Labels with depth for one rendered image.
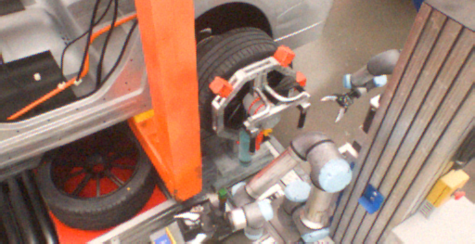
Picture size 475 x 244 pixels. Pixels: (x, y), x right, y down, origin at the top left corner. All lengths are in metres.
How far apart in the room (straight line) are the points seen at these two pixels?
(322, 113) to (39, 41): 2.17
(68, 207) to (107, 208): 0.20
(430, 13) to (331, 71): 2.83
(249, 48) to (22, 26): 1.46
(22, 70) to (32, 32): 0.25
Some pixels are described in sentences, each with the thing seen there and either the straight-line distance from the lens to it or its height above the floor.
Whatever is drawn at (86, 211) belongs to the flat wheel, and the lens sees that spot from 2.60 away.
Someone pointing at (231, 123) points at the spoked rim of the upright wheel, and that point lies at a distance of 2.67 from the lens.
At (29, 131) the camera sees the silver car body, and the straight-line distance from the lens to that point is 2.46.
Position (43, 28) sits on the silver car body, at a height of 0.92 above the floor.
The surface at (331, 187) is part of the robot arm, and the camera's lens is 1.58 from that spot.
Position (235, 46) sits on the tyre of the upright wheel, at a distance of 2.36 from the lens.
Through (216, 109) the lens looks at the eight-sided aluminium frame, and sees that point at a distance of 2.32.
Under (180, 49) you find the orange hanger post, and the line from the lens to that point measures 1.69.
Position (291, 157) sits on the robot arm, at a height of 1.35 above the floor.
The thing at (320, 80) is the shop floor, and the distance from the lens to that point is 3.97.
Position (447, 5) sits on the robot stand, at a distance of 1.29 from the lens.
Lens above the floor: 2.68
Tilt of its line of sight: 48 degrees down
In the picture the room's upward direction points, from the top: 3 degrees clockwise
